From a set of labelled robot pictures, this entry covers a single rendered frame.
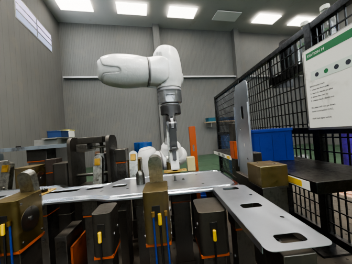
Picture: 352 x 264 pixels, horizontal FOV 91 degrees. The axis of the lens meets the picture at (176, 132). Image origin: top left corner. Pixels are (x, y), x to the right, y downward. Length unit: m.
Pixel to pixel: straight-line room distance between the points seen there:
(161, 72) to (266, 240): 0.52
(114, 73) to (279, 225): 0.56
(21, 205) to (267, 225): 0.54
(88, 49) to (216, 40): 6.39
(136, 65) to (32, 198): 0.47
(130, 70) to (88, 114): 8.18
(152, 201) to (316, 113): 0.67
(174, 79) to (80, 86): 8.51
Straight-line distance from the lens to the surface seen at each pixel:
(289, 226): 0.38
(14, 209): 0.57
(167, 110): 0.61
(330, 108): 0.79
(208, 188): 0.56
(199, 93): 9.22
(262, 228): 0.36
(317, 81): 0.83
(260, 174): 0.55
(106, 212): 0.50
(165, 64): 0.63
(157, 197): 0.41
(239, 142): 0.73
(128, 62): 0.61
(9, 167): 1.02
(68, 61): 9.54
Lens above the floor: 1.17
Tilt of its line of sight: 1 degrees up
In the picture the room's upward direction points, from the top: 5 degrees counter-clockwise
